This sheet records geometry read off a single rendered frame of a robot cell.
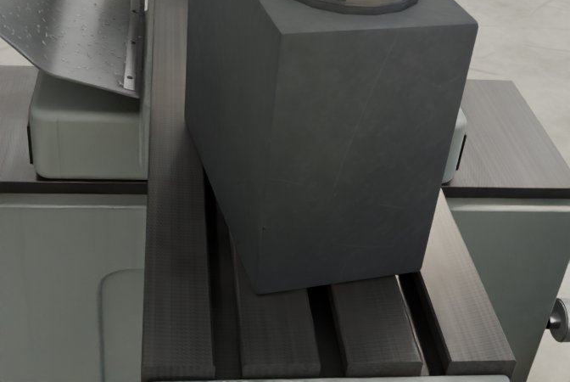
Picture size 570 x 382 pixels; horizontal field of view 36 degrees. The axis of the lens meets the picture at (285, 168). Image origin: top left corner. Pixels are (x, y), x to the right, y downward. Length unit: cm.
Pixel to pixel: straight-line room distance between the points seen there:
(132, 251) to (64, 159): 14
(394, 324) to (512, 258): 59
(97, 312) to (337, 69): 69
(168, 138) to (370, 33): 28
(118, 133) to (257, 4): 49
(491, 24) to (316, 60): 303
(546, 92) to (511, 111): 182
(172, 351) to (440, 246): 21
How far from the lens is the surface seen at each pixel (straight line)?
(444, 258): 62
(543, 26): 357
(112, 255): 106
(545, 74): 319
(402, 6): 50
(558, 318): 125
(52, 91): 100
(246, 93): 53
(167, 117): 74
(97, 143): 97
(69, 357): 118
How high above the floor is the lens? 135
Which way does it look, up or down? 34 degrees down
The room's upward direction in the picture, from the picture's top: 6 degrees clockwise
